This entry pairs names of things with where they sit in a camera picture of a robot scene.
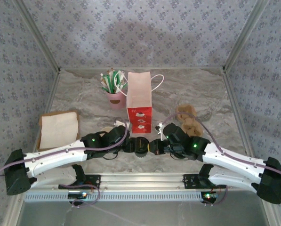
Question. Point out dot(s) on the lidded black coffee cup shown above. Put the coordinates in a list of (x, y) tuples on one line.
[(141, 147)]

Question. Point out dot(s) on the red white paper gift bag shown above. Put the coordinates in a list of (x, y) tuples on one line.
[(139, 94)]

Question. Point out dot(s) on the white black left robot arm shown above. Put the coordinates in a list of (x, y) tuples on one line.
[(55, 156)]

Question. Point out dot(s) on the brown pulp cup carrier stack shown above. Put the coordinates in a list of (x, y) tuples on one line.
[(189, 124)]

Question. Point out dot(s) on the pink holder cup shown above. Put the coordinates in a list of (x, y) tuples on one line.
[(116, 101)]

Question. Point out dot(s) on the white paper napkin stack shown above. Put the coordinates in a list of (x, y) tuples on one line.
[(58, 127)]

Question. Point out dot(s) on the circuit board with LEDs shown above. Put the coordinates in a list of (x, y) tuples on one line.
[(83, 195), (208, 196)]

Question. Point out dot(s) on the pale brown stick packet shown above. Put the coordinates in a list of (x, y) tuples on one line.
[(103, 81)]

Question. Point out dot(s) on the grey metal sheet panel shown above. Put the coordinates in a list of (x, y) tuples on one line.
[(178, 214)]

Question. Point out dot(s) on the wooden stir stick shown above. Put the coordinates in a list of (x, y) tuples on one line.
[(112, 70)]

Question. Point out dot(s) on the wide aluminium mounting rail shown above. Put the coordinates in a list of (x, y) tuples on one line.
[(142, 181)]

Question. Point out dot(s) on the aluminium table side rail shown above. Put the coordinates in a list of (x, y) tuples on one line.
[(48, 108), (235, 108)]

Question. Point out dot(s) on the thin aluminium table edge rail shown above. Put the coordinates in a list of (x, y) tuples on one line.
[(201, 68)]

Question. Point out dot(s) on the aluminium corner post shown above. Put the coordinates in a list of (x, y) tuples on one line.
[(242, 37), (41, 37)]

